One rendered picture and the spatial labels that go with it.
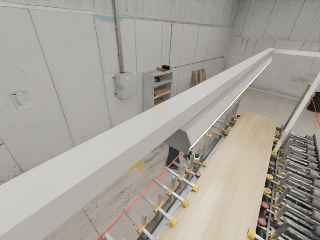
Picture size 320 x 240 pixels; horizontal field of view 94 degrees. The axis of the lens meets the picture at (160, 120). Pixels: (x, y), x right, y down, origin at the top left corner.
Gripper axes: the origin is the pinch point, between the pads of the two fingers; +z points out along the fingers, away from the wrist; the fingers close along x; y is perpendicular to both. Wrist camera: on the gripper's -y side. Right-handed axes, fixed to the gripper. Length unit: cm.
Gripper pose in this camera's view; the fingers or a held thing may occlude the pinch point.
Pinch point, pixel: (186, 160)
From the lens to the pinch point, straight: 228.3
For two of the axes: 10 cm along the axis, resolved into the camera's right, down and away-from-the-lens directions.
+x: -7.9, -3.5, 5.1
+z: -0.4, 8.5, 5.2
